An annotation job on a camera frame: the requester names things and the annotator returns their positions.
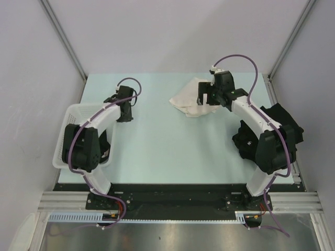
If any stack of black t shirts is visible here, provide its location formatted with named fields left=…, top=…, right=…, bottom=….
left=232, top=103, right=304, bottom=175

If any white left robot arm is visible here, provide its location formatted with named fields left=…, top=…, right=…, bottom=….
left=62, top=85, right=137, bottom=209

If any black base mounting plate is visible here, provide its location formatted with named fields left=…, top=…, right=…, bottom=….
left=85, top=184, right=273, bottom=223

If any left aluminium corner post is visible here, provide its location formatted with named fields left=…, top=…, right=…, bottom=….
left=38, top=0, right=88, bottom=82

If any white t shirt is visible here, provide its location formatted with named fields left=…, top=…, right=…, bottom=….
left=169, top=77, right=219, bottom=118

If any aluminium corner post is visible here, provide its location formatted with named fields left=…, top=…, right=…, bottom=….
left=38, top=0, right=88, bottom=82
left=267, top=0, right=318, bottom=81

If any black t shirt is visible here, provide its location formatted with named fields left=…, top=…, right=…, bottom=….
left=99, top=130, right=110, bottom=164

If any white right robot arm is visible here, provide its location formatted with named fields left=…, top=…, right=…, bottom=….
left=197, top=67, right=296, bottom=210

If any right aluminium corner post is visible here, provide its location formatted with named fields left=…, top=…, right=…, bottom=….
left=267, top=0, right=318, bottom=81

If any white slotted cable duct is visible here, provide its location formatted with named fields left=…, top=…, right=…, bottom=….
left=48, top=212, right=261, bottom=224

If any white plastic laundry basket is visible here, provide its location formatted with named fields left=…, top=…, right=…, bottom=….
left=52, top=103, right=120, bottom=173

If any aluminium frame rail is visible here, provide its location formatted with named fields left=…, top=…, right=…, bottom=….
left=38, top=191, right=323, bottom=214

